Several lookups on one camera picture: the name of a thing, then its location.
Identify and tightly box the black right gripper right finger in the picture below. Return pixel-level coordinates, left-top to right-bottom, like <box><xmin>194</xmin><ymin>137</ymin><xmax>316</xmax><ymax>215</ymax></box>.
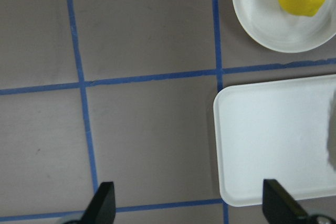
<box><xmin>262</xmin><ymin>179</ymin><xmax>315</xmax><ymax>224</ymax></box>

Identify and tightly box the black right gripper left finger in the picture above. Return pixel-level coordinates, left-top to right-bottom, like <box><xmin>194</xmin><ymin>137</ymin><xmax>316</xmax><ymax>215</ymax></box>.
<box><xmin>81</xmin><ymin>182</ymin><xmax>116</xmax><ymax>224</ymax></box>

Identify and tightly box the white rectangular tray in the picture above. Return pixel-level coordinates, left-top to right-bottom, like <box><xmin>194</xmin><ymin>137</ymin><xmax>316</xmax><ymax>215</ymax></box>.
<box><xmin>213</xmin><ymin>74</ymin><xmax>335</xmax><ymax>207</ymax></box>

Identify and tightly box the cream round plate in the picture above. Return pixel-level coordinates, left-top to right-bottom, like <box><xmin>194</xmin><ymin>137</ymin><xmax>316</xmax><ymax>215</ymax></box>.
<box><xmin>232</xmin><ymin>0</ymin><xmax>335</xmax><ymax>53</ymax></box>

